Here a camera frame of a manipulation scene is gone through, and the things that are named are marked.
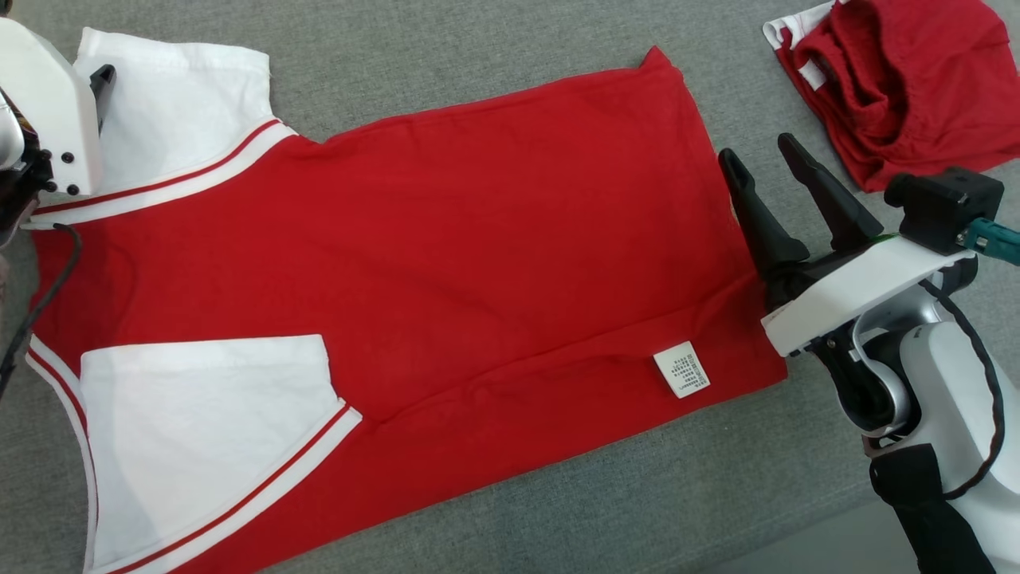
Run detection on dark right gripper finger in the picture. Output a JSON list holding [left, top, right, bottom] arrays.
[[717, 147, 812, 282], [777, 132, 885, 254]]

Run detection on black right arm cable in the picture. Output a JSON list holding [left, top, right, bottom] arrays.
[[916, 275, 1006, 503]]

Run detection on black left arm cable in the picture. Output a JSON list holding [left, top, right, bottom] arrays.
[[0, 222, 84, 399]]

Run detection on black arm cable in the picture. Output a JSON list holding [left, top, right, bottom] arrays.
[[0, 222, 84, 399], [916, 275, 1006, 503]]

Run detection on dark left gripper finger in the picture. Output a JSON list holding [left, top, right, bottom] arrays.
[[88, 63, 118, 134]]

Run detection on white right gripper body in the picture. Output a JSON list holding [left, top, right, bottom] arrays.
[[761, 234, 977, 358]]

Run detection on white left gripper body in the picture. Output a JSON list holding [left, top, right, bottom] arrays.
[[0, 16, 106, 199]]

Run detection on red shorts with white stripe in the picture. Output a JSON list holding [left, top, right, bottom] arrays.
[[761, 0, 1020, 195]]

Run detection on red and white T-shirt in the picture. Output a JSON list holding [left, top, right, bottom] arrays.
[[22, 26, 791, 574]]

